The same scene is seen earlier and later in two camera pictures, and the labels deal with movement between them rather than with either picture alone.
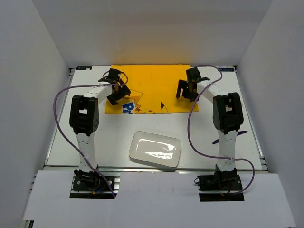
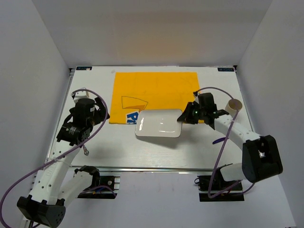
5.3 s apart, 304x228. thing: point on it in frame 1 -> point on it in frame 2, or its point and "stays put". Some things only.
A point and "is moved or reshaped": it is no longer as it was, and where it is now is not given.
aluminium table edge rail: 181,168 stays put
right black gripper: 182,85 -> 186,116
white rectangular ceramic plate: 155,148 -> 161,123
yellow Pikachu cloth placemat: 153,88 is moved or reshaped
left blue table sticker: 83,68 stays put
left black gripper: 124,90 -> 101,113
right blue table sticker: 226,69 stays put
